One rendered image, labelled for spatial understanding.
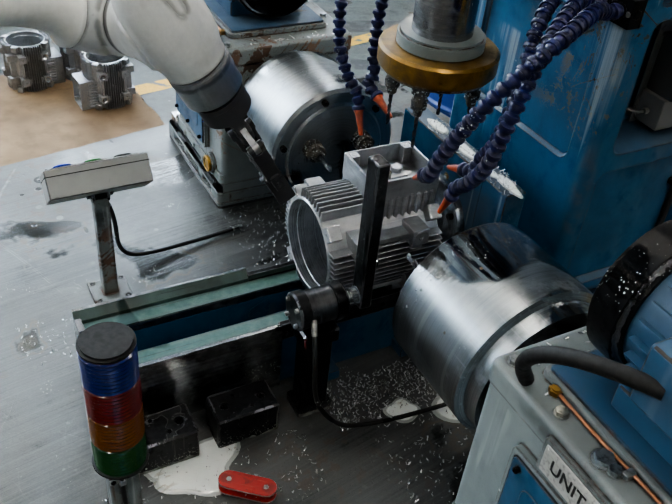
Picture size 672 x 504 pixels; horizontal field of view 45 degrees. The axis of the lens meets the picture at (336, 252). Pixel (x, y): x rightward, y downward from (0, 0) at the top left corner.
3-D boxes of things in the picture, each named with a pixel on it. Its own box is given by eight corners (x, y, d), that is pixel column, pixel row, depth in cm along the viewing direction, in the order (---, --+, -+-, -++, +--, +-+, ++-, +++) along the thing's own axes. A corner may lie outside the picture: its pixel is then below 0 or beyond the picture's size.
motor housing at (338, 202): (380, 233, 151) (393, 145, 140) (433, 296, 138) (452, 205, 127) (281, 256, 143) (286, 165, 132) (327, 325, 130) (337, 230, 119)
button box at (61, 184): (146, 186, 143) (139, 156, 142) (154, 180, 136) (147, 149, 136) (46, 205, 136) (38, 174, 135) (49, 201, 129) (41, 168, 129)
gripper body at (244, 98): (249, 90, 111) (278, 136, 118) (226, 64, 117) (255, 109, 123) (204, 121, 111) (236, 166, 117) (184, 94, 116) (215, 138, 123)
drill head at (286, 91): (312, 119, 185) (320, 12, 170) (394, 205, 160) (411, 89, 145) (208, 137, 175) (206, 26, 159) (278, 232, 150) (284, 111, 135)
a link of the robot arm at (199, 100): (211, 29, 113) (231, 61, 117) (157, 67, 112) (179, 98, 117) (236, 56, 107) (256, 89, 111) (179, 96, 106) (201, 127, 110)
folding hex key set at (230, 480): (215, 493, 118) (215, 485, 117) (221, 475, 121) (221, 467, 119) (273, 506, 117) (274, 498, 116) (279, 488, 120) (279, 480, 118)
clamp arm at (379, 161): (365, 294, 126) (384, 152, 110) (374, 306, 124) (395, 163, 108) (345, 299, 124) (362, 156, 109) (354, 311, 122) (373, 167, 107)
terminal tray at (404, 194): (402, 176, 139) (407, 139, 135) (434, 209, 132) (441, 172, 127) (339, 188, 134) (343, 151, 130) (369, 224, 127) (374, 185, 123)
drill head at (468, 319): (482, 297, 140) (513, 175, 125) (654, 480, 112) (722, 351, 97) (354, 336, 130) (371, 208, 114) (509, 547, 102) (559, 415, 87)
